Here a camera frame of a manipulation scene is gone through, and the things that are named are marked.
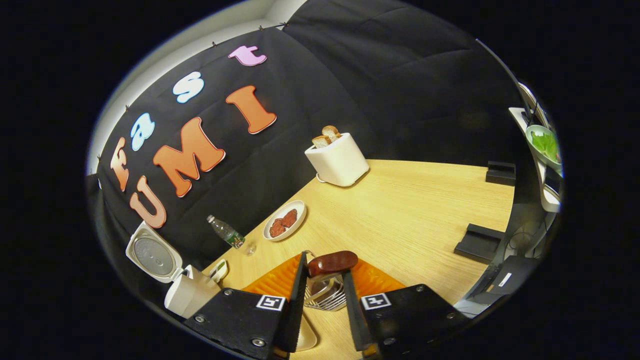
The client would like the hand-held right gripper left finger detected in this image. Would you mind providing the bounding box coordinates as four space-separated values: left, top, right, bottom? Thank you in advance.
182 252 309 360

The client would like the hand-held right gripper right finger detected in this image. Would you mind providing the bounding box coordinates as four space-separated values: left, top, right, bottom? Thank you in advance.
341 258 472 360

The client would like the dark wooden spoon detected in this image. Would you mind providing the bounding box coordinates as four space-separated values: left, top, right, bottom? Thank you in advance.
307 250 359 301

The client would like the white rice cooker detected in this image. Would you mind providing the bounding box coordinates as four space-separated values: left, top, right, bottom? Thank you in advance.
125 220 222 320

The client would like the small cream dish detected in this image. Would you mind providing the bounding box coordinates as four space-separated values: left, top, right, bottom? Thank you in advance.
295 312 318 352

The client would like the white divided seasoning dish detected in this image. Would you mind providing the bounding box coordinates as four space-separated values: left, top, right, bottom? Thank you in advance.
209 259 229 285

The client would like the white oval plate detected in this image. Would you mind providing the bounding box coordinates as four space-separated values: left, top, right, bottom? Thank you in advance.
262 200 308 243

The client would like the clear plastic water bottle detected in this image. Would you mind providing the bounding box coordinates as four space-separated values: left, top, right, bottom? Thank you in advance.
206 215 257 257

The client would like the black stand block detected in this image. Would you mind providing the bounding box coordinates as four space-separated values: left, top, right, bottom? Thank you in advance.
453 223 506 265
486 160 517 187

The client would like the white toaster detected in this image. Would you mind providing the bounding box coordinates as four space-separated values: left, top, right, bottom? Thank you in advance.
304 132 371 188

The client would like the white side shelf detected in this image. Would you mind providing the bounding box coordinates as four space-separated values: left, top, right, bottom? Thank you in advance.
509 82 563 213

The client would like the black backdrop cloth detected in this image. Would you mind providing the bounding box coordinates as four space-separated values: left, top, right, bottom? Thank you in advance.
87 0 531 301

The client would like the pale green bowl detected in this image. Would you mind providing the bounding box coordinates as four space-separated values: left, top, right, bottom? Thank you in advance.
525 124 563 173

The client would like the green leafy vegetable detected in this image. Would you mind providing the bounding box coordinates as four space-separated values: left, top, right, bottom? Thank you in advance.
531 131 558 162

